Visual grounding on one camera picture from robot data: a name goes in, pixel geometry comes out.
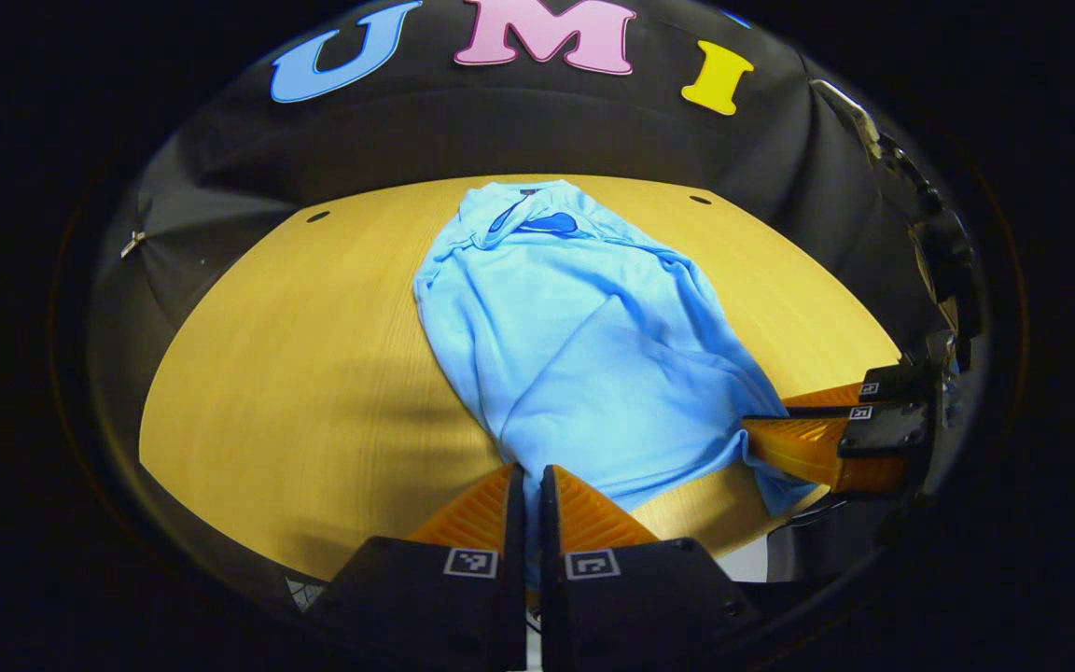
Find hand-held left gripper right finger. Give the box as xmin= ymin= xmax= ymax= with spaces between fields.
xmin=540 ymin=463 xmax=762 ymax=672

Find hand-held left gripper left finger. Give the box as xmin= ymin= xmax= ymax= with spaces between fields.
xmin=304 ymin=462 xmax=529 ymax=672

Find light blue T-shirt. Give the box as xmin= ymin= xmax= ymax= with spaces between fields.
xmin=412 ymin=179 xmax=820 ymax=589

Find black backdrop cloth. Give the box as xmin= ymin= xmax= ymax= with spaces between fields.
xmin=85 ymin=0 xmax=968 ymax=598

